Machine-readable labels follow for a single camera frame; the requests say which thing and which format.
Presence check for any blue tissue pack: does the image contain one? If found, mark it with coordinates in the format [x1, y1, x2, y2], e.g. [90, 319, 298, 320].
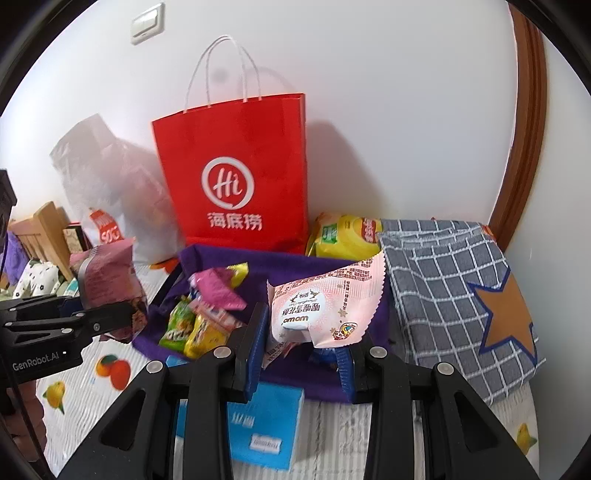
[175, 381, 305, 472]

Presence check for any yellow snack packet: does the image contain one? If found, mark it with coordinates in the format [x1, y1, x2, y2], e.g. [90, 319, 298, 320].
[184, 314, 232, 361]

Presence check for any red paper bag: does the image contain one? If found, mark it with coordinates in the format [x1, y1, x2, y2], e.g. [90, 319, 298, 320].
[151, 36, 309, 254]

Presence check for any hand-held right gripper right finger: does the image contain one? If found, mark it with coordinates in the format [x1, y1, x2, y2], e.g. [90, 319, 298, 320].
[337, 335, 541, 480]

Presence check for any pale pink packet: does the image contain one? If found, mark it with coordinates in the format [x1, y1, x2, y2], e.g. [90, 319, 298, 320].
[262, 251, 386, 370]

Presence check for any long pink candy packet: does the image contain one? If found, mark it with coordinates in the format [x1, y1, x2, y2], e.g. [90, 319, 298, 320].
[191, 295, 245, 329]

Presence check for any white plastic shopping bag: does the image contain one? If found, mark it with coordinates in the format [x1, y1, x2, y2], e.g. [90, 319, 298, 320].
[50, 114, 185, 266]

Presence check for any green snack packet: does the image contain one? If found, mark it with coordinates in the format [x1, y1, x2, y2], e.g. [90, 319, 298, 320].
[159, 295, 195, 352]

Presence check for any wooden headboard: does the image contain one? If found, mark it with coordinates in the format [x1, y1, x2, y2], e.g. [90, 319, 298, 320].
[9, 200, 75, 282]

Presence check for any brown wooden door frame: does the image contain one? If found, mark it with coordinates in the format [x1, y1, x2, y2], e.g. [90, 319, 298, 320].
[488, 9, 548, 252]

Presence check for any purple garment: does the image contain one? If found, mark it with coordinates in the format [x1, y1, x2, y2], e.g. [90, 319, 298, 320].
[4, 231, 29, 278]

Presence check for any large yellow snack bag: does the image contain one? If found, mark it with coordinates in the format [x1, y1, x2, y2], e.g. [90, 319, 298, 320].
[305, 211, 384, 259]

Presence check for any patterned book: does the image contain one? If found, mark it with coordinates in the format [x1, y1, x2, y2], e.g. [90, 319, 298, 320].
[62, 222, 93, 259]

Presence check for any purple towel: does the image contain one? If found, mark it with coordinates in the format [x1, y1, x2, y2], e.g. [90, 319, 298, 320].
[133, 244, 393, 404]

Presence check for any white light switch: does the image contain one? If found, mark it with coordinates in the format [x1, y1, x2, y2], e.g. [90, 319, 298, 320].
[130, 2, 165, 45]

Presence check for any grey checked cloth with star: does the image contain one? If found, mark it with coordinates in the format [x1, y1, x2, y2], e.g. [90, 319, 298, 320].
[376, 218, 546, 407]

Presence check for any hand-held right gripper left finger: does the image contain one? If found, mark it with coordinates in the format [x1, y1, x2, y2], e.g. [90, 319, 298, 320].
[55, 302, 271, 480]

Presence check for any fruit print table cover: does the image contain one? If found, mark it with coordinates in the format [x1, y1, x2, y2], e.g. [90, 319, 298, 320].
[28, 258, 541, 480]

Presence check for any magenta snack packet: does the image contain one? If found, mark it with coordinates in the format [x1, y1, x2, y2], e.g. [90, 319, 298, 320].
[188, 262, 250, 315]

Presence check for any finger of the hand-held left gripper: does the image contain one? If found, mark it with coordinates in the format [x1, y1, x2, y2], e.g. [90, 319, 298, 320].
[0, 295, 88, 324]
[4, 300, 149, 344]

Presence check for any white floral pillow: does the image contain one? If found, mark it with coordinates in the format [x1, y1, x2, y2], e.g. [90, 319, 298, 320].
[13, 259, 63, 298]

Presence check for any pink snack packet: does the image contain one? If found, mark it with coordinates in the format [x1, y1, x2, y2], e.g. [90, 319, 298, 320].
[69, 237, 149, 344]

